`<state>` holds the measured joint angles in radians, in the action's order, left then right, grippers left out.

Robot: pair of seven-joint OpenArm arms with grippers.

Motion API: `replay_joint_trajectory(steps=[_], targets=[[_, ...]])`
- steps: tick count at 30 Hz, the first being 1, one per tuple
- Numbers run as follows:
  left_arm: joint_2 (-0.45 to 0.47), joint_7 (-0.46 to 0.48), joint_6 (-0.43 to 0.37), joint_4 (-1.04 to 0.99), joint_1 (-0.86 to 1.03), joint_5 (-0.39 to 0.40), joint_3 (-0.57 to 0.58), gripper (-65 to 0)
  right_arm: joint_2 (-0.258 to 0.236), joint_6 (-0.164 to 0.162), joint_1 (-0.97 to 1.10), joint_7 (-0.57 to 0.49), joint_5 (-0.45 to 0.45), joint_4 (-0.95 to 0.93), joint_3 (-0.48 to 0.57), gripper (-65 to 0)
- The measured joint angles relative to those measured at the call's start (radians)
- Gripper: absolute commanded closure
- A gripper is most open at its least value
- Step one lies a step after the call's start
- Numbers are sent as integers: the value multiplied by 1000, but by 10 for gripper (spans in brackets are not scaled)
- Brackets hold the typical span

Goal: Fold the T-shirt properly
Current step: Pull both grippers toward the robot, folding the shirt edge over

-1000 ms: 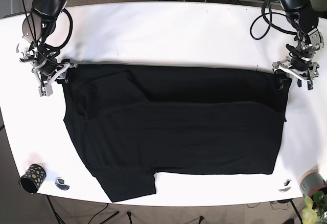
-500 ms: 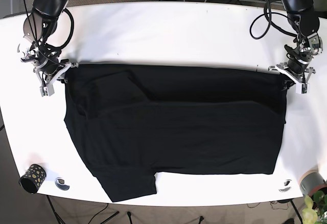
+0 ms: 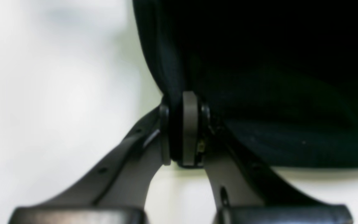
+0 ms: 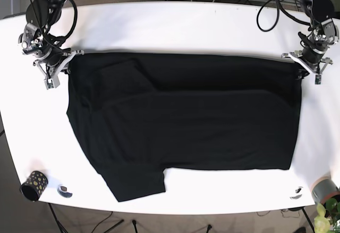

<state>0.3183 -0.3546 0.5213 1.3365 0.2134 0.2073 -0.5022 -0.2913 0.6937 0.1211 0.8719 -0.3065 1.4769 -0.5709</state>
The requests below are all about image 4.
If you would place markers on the grey flower pot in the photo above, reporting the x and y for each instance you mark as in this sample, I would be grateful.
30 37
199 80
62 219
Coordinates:
323 190

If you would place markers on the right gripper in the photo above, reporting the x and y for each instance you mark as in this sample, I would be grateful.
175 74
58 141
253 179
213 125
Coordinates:
53 64

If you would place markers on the left silver table grommet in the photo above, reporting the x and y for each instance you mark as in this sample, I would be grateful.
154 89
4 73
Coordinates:
62 190

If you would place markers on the black gold-dotted cup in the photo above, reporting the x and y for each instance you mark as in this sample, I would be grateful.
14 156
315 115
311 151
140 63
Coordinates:
34 186

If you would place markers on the right silver table grommet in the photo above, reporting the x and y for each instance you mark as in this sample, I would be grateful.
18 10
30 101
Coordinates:
297 193

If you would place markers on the green potted plant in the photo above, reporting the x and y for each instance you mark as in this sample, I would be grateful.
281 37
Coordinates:
327 219

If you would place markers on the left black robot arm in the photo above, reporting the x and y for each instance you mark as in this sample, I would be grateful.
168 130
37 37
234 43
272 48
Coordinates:
323 34

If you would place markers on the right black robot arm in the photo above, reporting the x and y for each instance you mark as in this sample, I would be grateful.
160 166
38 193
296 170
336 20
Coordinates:
40 16

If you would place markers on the silver table grommet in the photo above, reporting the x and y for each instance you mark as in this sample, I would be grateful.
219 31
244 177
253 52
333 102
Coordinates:
62 190
297 193

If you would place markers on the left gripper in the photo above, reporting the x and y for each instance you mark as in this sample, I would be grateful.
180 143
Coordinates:
311 58

